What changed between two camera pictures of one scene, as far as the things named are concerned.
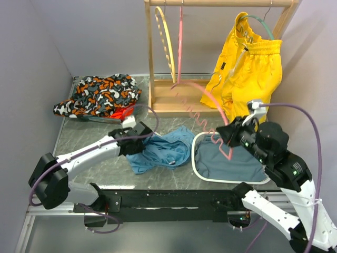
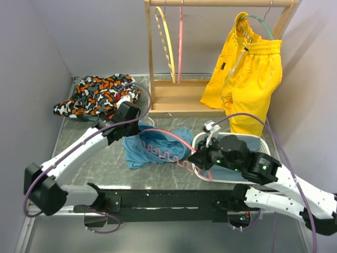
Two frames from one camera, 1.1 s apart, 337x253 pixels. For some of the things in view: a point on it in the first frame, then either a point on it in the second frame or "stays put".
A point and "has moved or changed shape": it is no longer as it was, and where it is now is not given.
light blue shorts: [169, 151] has moved or changed shape
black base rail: [136, 206] stays put
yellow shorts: [248, 72] stays put
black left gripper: [140, 147] → [135, 132]
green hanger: [241, 17] stays put
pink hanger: [203, 105] → [210, 178]
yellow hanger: [163, 41] stays put
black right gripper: [237, 126] → [200, 158]
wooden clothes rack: [182, 98] stays put
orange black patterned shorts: [98, 95] stays put
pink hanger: [180, 46] stays put
